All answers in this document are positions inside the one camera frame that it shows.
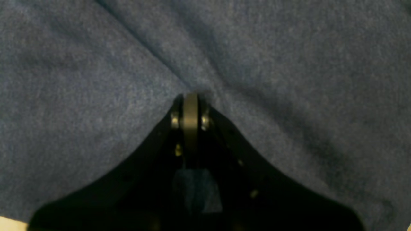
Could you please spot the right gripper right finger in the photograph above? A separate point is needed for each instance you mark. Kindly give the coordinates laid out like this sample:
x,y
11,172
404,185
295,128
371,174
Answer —
x,y
255,196

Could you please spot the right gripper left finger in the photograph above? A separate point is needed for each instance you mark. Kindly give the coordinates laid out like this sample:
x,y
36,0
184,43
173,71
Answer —
x,y
137,195

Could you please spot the dark blue t-shirt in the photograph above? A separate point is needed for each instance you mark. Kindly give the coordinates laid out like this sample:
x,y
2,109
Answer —
x,y
321,88

